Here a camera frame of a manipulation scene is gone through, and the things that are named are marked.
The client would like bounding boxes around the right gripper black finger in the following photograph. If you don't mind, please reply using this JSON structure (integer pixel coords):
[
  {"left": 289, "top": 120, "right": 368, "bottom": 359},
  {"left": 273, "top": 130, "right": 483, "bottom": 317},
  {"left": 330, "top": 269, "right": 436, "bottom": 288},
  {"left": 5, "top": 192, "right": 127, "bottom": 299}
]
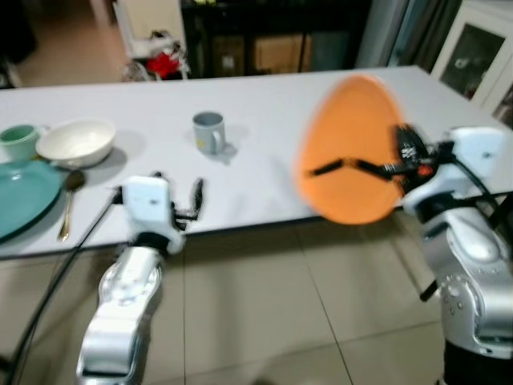
[{"left": 346, "top": 159, "right": 400, "bottom": 177}]

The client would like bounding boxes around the orange oval plate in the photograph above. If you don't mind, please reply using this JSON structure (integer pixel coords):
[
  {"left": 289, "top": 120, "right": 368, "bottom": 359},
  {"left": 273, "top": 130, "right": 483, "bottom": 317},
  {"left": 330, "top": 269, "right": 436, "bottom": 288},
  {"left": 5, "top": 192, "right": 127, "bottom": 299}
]
[{"left": 295, "top": 74, "right": 408, "bottom": 225}]

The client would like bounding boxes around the grey mug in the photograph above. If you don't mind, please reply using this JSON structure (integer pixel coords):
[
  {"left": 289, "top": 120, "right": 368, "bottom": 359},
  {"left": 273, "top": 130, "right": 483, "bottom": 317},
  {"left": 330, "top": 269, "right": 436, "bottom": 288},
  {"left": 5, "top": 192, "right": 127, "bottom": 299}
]
[{"left": 192, "top": 111, "right": 228, "bottom": 156}]

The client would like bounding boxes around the gold spoon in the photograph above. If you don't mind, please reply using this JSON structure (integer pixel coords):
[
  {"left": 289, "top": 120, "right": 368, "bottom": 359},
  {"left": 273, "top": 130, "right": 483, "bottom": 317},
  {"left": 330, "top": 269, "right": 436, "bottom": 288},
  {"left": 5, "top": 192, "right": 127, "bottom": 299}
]
[{"left": 58, "top": 170, "right": 86, "bottom": 241}]

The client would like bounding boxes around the white bowl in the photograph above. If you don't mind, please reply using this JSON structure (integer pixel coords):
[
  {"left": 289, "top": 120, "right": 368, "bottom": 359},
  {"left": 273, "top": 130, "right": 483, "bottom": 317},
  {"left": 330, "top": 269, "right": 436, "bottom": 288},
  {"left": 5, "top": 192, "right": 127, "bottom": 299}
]
[{"left": 36, "top": 119, "right": 117, "bottom": 169}]

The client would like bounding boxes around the long white table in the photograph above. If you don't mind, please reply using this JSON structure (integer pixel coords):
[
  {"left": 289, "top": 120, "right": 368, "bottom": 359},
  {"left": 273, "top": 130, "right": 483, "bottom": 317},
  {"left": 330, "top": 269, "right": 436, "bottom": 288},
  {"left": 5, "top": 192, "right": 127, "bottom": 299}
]
[{"left": 0, "top": 66, "right": 513, "bottom": 261}]

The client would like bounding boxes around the red object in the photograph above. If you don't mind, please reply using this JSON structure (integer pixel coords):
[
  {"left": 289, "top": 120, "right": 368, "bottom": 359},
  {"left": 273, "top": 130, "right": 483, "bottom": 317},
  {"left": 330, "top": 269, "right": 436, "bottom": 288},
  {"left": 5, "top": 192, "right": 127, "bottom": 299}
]
[{"left": 144, "top": 50, "right": 182, "bottom": 79}]

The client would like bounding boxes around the white glass-door cabinet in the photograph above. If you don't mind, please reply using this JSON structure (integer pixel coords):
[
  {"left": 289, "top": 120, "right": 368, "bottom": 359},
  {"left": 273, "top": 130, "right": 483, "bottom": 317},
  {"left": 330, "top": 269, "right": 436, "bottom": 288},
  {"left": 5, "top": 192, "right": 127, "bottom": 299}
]
[{"left": 431, "top": 0, "right": 513, "bottom": 113}]

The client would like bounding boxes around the grey curtain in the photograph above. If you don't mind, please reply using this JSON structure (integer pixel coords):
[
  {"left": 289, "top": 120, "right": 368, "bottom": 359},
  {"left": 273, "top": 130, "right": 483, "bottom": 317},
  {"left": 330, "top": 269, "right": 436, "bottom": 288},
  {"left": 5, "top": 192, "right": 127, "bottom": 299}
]
[{"left": 357, "top": 0, "right": 462, "bottom": 69}]

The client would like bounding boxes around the teal plate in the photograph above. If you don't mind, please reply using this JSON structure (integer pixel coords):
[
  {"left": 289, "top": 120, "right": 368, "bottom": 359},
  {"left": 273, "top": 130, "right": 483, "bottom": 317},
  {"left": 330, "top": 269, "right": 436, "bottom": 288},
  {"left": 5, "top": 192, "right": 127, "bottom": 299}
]
[{"left": 0, "top": 159, "right": 63, "bottom": 241}]

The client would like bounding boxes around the light green cup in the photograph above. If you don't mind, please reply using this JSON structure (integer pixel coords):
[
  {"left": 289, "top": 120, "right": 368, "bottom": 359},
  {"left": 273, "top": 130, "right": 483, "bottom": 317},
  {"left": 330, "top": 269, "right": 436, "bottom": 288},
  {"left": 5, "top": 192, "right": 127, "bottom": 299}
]
[{"left": 0, "top": 124, "right": 42, "bottom": 164}]

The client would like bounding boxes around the white furniture piece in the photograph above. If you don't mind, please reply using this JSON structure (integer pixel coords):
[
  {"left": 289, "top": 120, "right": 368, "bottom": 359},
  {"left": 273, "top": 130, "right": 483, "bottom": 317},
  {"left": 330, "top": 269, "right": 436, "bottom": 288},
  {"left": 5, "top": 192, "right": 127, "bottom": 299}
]
[{"left": 112, "top": 0, "right": 190, "bottom": 81}]

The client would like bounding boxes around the dark shelf unit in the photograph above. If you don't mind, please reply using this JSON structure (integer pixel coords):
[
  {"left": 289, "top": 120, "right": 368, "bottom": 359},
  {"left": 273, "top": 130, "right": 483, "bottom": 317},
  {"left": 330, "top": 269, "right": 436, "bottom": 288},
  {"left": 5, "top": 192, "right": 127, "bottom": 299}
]
[{"left": 180, "top": 0, "right": 370, "bottom": 79}]

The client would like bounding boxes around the black robot waist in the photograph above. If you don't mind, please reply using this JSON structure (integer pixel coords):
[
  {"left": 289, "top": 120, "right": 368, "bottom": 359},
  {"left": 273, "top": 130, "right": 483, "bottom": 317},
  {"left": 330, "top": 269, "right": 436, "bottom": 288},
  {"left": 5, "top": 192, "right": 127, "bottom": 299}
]
[{"left": 443, "top": 341, "right": 513, "bottom": 385}]

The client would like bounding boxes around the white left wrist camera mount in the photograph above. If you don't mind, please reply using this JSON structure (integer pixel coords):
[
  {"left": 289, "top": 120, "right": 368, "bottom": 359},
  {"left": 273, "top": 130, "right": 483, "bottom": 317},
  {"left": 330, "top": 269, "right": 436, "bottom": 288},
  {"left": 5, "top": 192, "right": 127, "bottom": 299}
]
[{"left": 122, "top": 176, "right": 177, "bottom": 243}]

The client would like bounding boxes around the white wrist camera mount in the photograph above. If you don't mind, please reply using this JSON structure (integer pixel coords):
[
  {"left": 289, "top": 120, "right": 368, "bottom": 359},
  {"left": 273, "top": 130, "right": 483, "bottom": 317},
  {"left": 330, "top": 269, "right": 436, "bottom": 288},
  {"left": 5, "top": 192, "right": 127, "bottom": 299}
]
[
  {"left": 437, "top": 127, "right": 506, "bottom": 193},
  {"left": 122, "top": 176, "right": 177, "bottom": 243}
]

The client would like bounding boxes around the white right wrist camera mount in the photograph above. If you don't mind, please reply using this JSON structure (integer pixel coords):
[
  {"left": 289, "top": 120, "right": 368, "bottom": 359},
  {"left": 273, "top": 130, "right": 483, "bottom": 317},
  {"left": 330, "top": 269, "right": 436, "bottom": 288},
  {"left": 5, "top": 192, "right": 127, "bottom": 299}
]
[{"left": 437, "top": 127, "right": 506, "bottom": 193}]

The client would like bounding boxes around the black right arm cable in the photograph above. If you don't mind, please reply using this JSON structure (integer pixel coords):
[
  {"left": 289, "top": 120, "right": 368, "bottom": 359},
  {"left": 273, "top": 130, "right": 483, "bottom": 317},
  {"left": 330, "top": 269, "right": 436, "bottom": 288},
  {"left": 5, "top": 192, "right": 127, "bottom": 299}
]
[{"left": 445, "top": 151, "right": 513, "bottom": 235}]

